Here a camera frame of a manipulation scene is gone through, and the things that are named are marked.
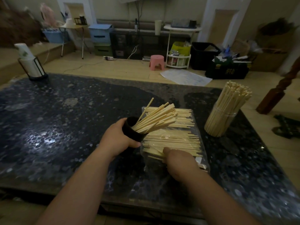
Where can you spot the white tall tumbler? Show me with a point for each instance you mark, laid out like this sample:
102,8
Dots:
158,27

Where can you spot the dark dried plant bunch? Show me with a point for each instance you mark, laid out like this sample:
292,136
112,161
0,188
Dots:
276,26

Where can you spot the person's left forearm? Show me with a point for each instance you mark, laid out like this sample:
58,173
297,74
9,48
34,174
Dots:
79,187

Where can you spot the brown cardboard box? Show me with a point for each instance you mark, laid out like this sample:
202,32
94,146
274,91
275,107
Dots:
267,60

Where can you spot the black paper roll holder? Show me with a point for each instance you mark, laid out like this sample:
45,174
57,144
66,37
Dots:
38,72

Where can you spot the person's left thumb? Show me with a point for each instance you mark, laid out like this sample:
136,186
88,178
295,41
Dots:
133,145

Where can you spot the white round shelf cart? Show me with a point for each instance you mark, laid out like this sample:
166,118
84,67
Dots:
179,60

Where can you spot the green storage box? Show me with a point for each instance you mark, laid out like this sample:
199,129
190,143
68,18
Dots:
103,50

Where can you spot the yellow-green bag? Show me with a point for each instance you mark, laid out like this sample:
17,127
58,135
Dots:
179,48

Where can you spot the pile of loose wooden chopsticks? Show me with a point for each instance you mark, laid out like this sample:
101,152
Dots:
175,140

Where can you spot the brown wooden turned leg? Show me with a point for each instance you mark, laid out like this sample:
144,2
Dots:
275,93

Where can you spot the white cone-shaped cup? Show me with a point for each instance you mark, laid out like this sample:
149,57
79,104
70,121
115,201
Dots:
69,23

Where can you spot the clear plastic jar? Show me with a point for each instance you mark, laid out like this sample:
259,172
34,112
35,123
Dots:
219,124

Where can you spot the pink cloth item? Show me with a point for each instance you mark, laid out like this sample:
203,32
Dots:
48,15

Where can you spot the dark green object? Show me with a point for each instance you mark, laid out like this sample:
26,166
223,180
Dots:
286,126

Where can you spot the person's left hand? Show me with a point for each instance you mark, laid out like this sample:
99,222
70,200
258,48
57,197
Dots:
113,140

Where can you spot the clear plastic bag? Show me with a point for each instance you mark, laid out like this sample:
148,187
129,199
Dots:
201,149

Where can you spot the black cup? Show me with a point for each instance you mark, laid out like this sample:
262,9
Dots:
132,133

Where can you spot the black box with yellow print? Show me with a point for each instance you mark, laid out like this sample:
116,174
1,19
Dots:
226,71

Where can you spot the white paper towel roll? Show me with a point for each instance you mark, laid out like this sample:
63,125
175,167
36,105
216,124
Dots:
27,58

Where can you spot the pink plastic stool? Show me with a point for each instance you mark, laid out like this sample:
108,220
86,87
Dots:
157,61

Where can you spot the black low cabinet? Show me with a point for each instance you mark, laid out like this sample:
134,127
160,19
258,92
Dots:
140,44

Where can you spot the small folding table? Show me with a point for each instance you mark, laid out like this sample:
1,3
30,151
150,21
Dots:
75,28

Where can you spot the bundle of chopsticks in cup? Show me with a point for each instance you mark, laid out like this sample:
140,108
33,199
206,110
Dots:
155,118

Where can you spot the person's right forearm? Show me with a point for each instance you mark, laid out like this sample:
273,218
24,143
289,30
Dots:
218,201

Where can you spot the white paper sheet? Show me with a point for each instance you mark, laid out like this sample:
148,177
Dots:
185,77

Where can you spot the blue plastic basket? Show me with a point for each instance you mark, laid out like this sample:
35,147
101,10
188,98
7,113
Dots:
55,36

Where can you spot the white power strip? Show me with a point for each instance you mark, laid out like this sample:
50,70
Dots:
108,58

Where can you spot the black plastic bin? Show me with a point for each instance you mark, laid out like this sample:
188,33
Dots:
201,56

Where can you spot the blue storage box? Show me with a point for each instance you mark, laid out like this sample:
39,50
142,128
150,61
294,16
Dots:
100,33

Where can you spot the person's right thumb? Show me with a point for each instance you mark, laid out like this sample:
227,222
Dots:
167,152

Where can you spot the upright chopsticks bunch in jar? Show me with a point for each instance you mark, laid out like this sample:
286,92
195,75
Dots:
230,100

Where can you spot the person's right hand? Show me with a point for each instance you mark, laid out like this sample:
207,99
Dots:
181,165

